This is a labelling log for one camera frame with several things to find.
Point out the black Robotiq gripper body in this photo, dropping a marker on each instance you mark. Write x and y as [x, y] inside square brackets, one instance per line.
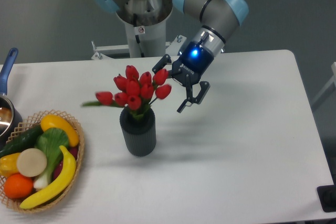
[191, 64]

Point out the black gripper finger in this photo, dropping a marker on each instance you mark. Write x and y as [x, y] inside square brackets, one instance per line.
[168, 60]
[189, 95]

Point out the red tulip bouquet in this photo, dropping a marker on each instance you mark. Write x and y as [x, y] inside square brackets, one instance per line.
[136, 92]

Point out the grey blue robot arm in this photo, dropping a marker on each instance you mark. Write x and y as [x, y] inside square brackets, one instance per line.
[219, 19]

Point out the dark grey ribbed vase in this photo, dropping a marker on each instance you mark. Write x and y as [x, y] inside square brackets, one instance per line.
[139, 136]

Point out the white furniture leg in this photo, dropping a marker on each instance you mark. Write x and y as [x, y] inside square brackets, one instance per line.
[325, 91]

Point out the purple red vegetable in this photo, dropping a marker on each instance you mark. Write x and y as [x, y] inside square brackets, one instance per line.
[58, 169]

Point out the yellow squash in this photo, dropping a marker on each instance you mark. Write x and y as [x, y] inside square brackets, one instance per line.
[55, 121]

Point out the green bok choy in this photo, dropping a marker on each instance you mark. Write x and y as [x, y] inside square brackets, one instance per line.
[49, 143]

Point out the yellow banana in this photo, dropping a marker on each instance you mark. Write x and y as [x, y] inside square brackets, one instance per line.
[57, 186]

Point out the woven wicker basket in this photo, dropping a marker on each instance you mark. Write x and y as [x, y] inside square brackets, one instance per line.
[24, 126]

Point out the green cucumber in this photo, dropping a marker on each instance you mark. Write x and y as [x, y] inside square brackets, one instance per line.
[22, 142]

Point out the black device at edge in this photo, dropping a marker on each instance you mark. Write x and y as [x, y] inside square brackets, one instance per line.
[327, 197]

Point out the beige round disc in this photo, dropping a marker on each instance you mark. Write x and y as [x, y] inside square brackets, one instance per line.
[31, 162]

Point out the yellow bell pepper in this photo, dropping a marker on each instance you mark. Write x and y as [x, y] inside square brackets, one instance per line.
[8, 165]

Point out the orange fruit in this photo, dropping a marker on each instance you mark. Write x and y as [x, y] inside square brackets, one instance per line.
[18, 186]

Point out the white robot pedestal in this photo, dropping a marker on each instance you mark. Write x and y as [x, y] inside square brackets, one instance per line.
[145, 26]

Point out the white metal base frame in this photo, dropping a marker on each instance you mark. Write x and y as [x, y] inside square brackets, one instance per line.
[173, 48]

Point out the blue handled saucepan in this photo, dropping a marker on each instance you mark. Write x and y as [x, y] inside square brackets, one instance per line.
[10, 117]

